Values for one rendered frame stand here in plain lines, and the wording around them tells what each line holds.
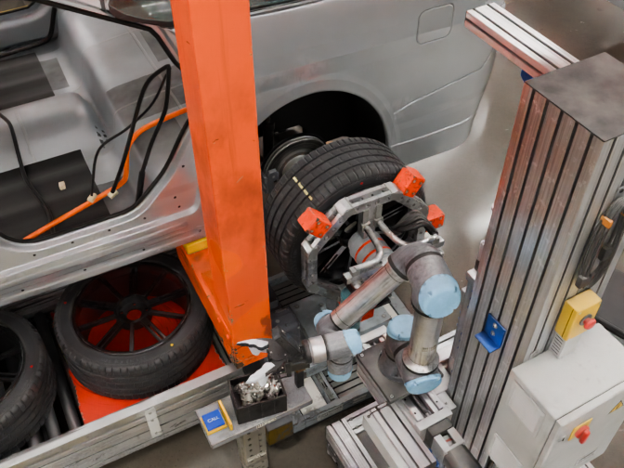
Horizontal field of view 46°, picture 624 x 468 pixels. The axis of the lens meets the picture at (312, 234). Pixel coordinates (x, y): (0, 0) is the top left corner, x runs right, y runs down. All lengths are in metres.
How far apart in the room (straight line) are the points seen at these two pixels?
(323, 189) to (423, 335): 0.78
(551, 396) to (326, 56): 1.47
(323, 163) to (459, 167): 1.96
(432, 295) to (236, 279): 0.80
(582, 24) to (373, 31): 3.60
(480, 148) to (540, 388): 2.85
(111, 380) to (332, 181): 1.22
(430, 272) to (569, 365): 0.49
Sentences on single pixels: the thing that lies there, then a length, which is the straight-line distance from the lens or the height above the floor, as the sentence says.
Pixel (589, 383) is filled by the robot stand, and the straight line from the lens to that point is 2.20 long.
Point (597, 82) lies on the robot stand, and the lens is 1.79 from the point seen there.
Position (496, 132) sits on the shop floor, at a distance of 4.96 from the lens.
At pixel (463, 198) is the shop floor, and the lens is 4.42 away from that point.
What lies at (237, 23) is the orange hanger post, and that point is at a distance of 1.93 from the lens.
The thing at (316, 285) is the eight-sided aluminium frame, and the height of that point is 0.76.
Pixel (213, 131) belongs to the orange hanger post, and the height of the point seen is 1.70.
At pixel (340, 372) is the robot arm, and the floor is 1.12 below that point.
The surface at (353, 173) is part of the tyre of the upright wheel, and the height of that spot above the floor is 1.18.
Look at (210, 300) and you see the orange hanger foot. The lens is 2.96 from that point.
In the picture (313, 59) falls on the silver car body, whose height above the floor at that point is 1.46.
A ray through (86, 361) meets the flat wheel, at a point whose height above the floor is 0.50.
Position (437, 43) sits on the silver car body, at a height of 1.37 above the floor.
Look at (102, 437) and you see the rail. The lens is 3.12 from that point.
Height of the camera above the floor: 2.97
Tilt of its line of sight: 46 degrees down
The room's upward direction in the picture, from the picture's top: straight up
